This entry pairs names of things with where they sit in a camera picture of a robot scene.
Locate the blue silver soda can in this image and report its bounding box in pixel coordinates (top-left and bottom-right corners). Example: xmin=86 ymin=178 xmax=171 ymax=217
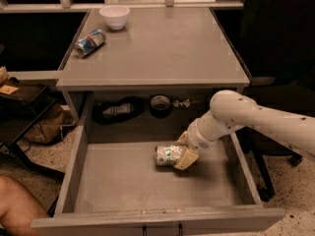
xmin=74 ymin=29 xmax=105 ymax=58

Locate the crumpled white wrapper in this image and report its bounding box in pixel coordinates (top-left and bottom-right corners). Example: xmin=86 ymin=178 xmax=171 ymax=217
xmin=172 ymin=99 xmax=191 ymax=108

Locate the person's bare knee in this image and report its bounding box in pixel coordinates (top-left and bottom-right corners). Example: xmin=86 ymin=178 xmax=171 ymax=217
xmin=0 ymin=176 xmax=49 ymax=236

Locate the white bowl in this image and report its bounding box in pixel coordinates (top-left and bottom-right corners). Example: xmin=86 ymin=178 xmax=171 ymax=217
xmin=99 ymin=5 xmax=130 ymax=30

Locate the black drawer handle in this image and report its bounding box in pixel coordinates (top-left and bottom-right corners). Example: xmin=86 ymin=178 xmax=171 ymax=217
xmin=142 ymin=224 xmax=183 ymax=236

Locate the grey cabinet with top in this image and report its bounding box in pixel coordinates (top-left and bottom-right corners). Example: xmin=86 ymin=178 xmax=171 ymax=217
xmin=57 ymin=8 xmax=250 ymax=144

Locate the black tape roll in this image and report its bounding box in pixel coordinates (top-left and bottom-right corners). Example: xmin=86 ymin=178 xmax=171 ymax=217
xmin=150 ymin=95 xmax=171 ymax=118

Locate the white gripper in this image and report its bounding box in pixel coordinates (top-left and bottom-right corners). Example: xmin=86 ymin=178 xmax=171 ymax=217
xmin=174 ymin=118 xmax=218 ymax=170

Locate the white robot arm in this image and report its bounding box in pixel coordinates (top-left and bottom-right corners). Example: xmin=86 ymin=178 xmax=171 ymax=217
xmin=174 ymin=90 xmax=315 ymax=170

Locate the black side table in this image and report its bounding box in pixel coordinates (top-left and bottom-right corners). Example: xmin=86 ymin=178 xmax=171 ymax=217
xmin=0 ymin=80 xmax=64 ymax=181

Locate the open grey top drawer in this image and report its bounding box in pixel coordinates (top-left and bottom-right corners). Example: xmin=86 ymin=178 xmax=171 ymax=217
xmin=31 ymin=124 xmax=284 ymax=236

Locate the brown bag on floor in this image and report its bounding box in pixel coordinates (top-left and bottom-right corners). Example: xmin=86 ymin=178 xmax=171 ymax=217
xmin=24 ymin=103 xmax=76 ymax=145

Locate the yellow sticky note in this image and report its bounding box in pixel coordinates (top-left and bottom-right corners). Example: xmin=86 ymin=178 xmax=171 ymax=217
xmin=0 ymin=85 xmax=18 ymax=94

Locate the green white 7up can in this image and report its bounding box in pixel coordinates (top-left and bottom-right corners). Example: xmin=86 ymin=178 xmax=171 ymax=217
xmin=154 ymin=145 xmax=185 ymax=166

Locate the black office chair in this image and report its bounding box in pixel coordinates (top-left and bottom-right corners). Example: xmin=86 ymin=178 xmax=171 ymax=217
xmin=231 ymin=0 xmax=315 ymax=203

